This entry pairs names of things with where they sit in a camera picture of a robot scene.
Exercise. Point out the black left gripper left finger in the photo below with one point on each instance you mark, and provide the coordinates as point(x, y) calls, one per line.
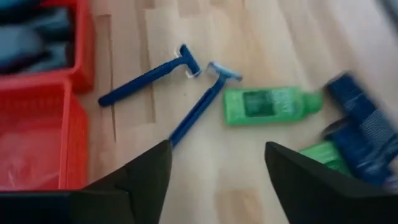
point(140, 186)

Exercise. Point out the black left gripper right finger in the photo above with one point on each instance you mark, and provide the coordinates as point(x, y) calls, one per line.
point(311, 193)

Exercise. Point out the grey travel deodorant stick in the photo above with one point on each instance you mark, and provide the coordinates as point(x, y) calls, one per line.
point(20, 46)

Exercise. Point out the green travel bottle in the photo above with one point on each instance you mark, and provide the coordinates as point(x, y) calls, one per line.
point(270, 105)
point(323, 154)

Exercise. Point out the blue disposable razor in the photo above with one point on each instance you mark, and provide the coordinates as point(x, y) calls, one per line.
point(199, 107)
point(146, 77)

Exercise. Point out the red plastic basket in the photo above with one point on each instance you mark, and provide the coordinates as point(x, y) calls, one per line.
point(34, 102)
point(84, 46)

